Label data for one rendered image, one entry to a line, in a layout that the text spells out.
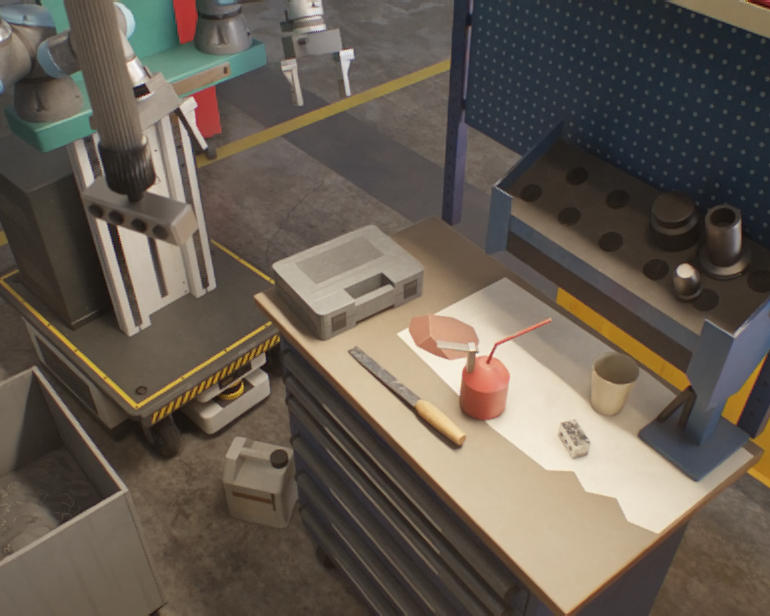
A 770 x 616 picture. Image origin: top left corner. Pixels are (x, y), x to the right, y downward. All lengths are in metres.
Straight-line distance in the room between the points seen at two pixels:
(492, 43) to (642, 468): 0.84
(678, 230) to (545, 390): 0.41
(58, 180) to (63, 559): 1.06
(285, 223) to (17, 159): 1.37
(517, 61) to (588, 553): 0.89
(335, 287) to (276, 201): 2.15
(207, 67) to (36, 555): 1.22
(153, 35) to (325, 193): 1.71
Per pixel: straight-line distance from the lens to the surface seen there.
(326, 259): 1.69
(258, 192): 3.81
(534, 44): 1.56
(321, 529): 2.10
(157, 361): 2.54
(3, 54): 1.84
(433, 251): 1.82
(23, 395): 2.32
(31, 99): 1.99
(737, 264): 1.31
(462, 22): 1.68
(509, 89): 1.64
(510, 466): 1.40
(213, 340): 2.57
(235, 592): 2.38
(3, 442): 2.39
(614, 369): 1.52
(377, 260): 1.68
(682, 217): 1.30
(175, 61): 2.20
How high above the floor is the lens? 2.05
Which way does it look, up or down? 41 degrees down
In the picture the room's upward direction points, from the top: straight up
